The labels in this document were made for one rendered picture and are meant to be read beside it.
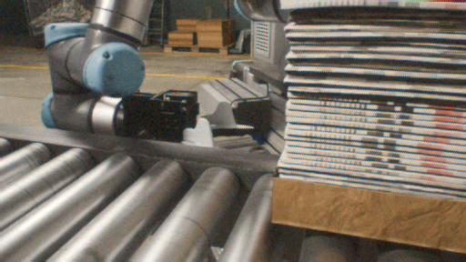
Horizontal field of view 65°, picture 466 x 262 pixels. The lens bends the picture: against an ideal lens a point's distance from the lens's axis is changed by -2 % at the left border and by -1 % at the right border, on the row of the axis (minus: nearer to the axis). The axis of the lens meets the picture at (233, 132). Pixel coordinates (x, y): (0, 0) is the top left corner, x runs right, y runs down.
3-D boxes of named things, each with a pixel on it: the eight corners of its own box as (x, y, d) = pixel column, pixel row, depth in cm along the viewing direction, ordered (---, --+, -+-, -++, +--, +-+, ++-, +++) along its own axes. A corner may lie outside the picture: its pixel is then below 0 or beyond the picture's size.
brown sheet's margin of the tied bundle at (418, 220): (416, 130, 52) (421, 101, 51) (485, 258, 26) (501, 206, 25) (304, 120, 56) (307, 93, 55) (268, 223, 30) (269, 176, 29)
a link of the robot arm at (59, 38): (110, 25, 57) (116, 93, 60) (82, 22, 64) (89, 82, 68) (58, 27, 52) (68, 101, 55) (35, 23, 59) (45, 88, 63)
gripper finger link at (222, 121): (254, 103, 61) (198, 105, 59) (253, 136, 63) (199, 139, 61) (249, 98, 64) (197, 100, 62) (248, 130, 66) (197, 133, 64)
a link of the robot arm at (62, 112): (32, 92, 61) (40, 139, 64) (88, 96, 58) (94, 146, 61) (64, 82, 68) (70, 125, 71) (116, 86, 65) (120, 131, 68)
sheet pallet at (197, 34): (239, 49, 707) (239, 18, 688) (227, 55, 633) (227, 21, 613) (182, 46, 739) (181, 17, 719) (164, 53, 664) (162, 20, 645)
